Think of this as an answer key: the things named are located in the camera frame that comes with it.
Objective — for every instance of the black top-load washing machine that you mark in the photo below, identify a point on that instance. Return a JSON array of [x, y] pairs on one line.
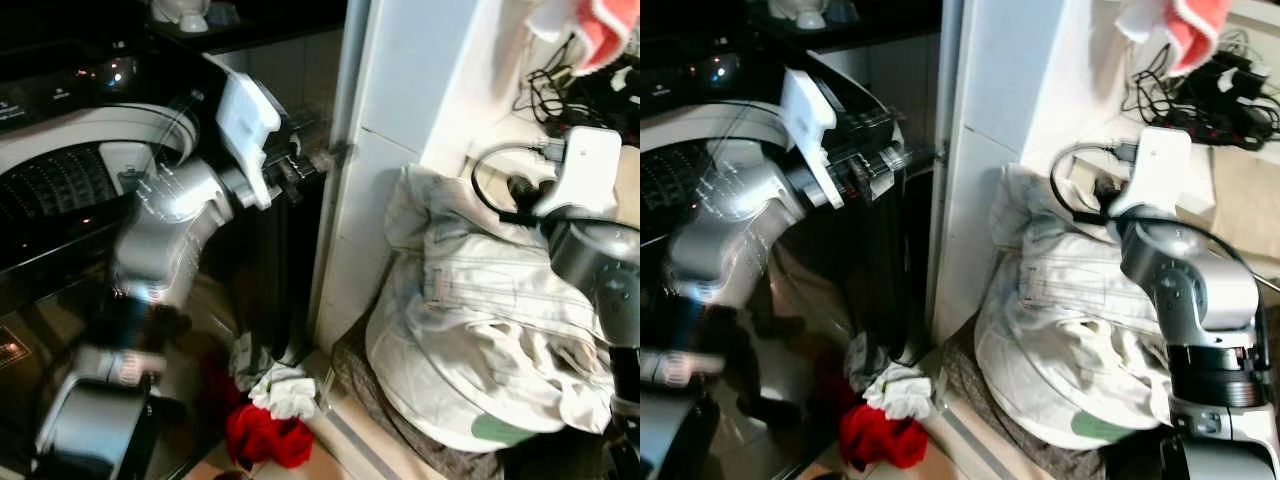
[[60, 130], [700, 110]]

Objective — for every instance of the red cloth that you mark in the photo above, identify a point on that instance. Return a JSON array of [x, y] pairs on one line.
[[882, 438], [268, 438]]

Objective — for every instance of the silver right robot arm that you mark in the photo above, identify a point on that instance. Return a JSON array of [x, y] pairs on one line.
[[600, 270], [1195, 290]]

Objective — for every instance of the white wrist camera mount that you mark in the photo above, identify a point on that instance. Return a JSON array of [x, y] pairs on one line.
[[1160, 170], [245, 125], [806, 125], [588, 170]]

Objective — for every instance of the grey laundry basket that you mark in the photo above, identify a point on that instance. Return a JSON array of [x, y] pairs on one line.
[[400, 440], [1000, 440]]

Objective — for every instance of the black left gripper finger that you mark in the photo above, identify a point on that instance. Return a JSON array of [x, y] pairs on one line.
[[895, 138], [882, 176], [316, 166], [315, 135]]

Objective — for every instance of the small white cloth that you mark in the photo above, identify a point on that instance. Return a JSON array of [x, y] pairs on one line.
[[285, 392], [900, 392]]

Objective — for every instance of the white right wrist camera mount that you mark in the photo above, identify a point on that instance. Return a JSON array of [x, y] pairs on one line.
[[1160, 170], [588, 170]]

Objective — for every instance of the white jacket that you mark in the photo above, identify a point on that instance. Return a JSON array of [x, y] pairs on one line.
[[1070, 320], [470, 320]]

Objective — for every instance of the white hanging cloth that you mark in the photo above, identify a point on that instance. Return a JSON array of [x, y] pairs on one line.
[[1142, 18], [552, 18]]

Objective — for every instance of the pink towel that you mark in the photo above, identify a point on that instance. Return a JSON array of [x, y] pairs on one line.
[[1198, 32], [608, 35]]

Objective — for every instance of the white ceramic figure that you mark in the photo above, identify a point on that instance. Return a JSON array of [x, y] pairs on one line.
[[185, 10], [800, 10]]

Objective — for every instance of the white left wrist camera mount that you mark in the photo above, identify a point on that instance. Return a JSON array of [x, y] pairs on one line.
[[245, 125], [806, 125]]

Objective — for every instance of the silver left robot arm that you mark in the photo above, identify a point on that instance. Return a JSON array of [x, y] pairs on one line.
[[165, 215], [735, 215]]

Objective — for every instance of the white cabinet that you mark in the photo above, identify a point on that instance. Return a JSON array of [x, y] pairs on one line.
[[420, 80], [1020, 80]]

